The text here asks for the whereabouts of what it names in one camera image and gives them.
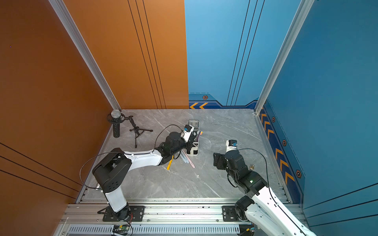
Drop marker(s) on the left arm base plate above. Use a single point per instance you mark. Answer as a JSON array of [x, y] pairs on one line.
[[128, 213]]

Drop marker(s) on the left aluminium corner post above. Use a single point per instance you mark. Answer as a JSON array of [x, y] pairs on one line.
[[70, 26]]

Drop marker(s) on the left green circuit board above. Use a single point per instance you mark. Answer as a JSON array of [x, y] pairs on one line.
[[122, 230]]

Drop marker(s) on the yellow toothbrush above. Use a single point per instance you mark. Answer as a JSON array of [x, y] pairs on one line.
[[170, 163]]

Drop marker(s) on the light blue toothbrush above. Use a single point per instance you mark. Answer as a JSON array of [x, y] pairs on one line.
[[184, 158]]

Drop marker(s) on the black microphone with mount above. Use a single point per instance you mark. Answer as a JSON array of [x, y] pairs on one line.
[[116, 117]]

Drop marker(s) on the pink toothbrush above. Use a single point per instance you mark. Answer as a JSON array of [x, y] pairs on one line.
[[189, 160]]

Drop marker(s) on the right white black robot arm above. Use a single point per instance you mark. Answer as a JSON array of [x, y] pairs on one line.
[[259, 205]]

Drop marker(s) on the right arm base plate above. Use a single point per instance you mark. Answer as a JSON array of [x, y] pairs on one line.
[[233, 214]]

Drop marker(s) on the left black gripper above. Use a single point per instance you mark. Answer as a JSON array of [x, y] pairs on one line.
[[189, 142]]

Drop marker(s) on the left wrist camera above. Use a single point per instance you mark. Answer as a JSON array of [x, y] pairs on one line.
[[187, 131]]

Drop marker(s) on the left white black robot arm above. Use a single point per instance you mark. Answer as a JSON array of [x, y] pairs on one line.
[[112, 170]]

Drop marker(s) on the right aluminium corner post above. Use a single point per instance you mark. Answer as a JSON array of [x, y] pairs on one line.
[[292, 34]]

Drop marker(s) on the black mini tripod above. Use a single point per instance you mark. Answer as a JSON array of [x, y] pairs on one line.
[[136, 129]]

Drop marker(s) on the right green circuit board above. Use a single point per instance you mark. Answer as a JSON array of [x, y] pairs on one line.
[[248, 230]]

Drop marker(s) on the white toothbrush holder rack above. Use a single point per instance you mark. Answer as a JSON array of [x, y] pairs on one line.
[[194, 148]]

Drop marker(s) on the aluminium rail frame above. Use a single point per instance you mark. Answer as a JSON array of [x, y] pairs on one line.
[[176, 216]]

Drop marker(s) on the green circuit board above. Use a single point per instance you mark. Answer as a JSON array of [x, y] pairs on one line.
[[122, 230], [248, 230]]

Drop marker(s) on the aluminium corner post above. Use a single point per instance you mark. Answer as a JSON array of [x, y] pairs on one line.
[[70, 26], [292, 34]]

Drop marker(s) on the far clear plastic cup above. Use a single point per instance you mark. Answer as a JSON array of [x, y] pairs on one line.
[[194, 123]]

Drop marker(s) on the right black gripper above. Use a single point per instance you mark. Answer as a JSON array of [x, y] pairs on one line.
[[219, 159]]

